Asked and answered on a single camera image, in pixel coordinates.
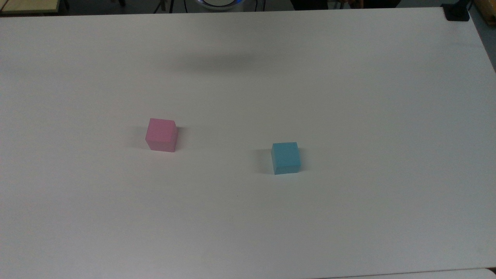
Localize blue cube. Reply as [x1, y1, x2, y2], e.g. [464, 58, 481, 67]
[270, 142, 302, 175]

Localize pink cube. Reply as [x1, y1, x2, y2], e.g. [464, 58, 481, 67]
[145, 118, 179, 153]

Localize light wooden table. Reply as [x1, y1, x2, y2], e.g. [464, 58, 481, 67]
[0, 0, 62, 15]

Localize wooden board edge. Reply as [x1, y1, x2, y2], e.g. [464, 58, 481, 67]
[472, 0, 496, 27]

